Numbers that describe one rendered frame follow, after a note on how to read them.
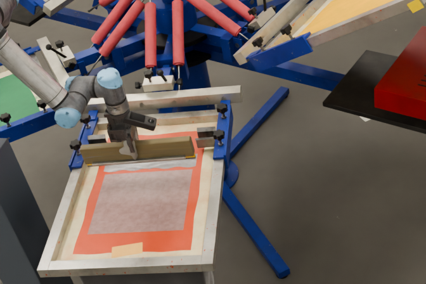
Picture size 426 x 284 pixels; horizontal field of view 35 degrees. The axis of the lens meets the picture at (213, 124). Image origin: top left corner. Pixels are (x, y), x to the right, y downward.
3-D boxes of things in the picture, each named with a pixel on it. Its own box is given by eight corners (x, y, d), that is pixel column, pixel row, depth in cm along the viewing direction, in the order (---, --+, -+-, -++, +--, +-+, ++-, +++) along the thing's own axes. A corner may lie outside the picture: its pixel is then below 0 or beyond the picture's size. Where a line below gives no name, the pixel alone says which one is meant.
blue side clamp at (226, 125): (228, 168, 253) (225, 154, 249) (215, 170, 254) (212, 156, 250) (233, 118, 276) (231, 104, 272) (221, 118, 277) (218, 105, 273)
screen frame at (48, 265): (214, 271, 216) (212, 263, 213) (40, 277, 225) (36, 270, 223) (230, 115, 276) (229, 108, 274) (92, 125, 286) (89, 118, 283)
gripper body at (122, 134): (115, 130, 244) (106, 103, 237) (138, 129, 243) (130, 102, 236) (111, 144, 239) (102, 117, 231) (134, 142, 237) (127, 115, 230)
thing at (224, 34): (258, 81, 295) (254, 58, 288) (84, 95, 308) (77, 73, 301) (263, -10, 358) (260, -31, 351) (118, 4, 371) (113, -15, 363)
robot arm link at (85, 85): (57, 90, 223) (88, 90, 220) (69, 71, 231) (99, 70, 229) (64, 109, 228) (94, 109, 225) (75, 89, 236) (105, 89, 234)
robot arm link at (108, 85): (98, 66, 228) (122, 65, 226) (106, 92, 235) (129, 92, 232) (90, 80, 222) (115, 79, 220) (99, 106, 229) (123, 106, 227)
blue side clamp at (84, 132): (85, 177, 262) (80, 164, 258) (73, 178, 263) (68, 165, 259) (101, 127, 286) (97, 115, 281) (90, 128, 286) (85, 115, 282)
